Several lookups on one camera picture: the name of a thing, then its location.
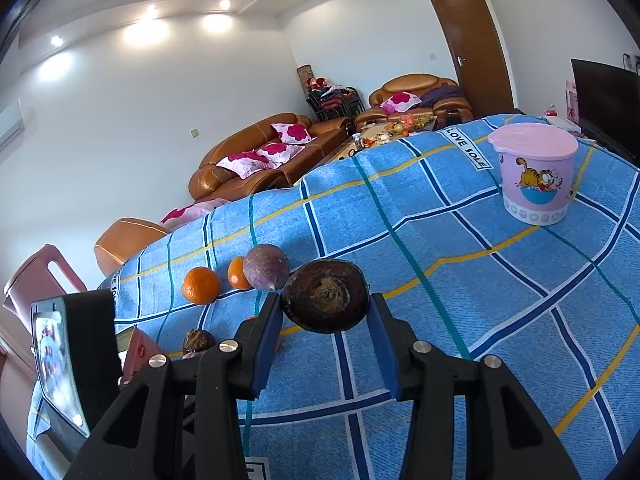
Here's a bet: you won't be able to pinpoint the tall patterned cylinder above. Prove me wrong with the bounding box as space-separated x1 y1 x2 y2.
296 64 315 111

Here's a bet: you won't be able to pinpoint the large pink floral cushion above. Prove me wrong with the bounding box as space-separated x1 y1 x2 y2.
160 198 231 233

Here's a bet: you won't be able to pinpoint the brown leather sofa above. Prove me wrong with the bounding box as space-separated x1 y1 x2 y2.
188 112 353 202

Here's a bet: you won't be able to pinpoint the blue plaid blanket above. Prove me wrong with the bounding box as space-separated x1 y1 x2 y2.
27 114 640 480

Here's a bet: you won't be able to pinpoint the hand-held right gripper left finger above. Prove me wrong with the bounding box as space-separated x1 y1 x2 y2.
64 291 285 480

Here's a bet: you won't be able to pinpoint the brown leather armchair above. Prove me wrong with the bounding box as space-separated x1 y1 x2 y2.
354 74 474 131

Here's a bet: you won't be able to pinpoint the brown wooden door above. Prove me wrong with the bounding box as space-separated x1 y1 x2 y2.
431 0 516 116

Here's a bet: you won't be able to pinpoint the wooden coffee table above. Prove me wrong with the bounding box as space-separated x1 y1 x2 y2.
320 115 439 166

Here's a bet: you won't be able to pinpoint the pink plastic chair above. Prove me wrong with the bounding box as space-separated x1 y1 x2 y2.
2 244 89 322

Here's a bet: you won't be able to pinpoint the assorted fruit pile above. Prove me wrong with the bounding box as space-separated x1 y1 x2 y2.
362 112 436 147

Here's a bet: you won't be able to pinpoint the large orange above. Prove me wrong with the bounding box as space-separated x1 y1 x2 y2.
182 266 221 305

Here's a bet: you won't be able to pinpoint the stacked black chairs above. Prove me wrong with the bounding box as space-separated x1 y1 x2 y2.
305 85 364 122

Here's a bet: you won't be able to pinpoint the small dark brown fruit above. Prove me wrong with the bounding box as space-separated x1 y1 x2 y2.
182 329 216 359

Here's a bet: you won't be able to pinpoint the black television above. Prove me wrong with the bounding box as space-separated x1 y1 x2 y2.
571 58 640 161

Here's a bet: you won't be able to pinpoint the red flat box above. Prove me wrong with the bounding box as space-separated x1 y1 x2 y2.
116 326 164 379

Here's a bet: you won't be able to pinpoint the small orange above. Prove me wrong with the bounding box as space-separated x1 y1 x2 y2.
227 256 253 291

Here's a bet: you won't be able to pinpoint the white air conditioner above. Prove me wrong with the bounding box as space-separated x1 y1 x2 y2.
0 99 25 149

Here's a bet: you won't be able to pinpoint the large dark brown round fruit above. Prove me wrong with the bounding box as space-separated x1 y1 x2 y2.
280 260 371 335

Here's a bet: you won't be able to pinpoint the pink lidded cartoon bucket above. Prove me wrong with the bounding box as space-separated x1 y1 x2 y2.
487 122 579 226

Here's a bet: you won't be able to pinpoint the purple cloth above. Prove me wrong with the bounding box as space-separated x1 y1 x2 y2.
420 85 466 107

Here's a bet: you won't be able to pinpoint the brown leather ottoman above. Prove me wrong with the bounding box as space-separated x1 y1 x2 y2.
94 217 171 277

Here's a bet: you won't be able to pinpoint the purple passion fruit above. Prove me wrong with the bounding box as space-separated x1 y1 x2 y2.
243 243 290 291

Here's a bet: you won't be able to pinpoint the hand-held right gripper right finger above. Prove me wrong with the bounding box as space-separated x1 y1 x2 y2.
367 292 583 480

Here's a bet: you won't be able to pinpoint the pink floral pillow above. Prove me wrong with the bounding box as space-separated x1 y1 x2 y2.
255 141 306 169
270 122 314 145
215 150 274 179
380 92 422 115

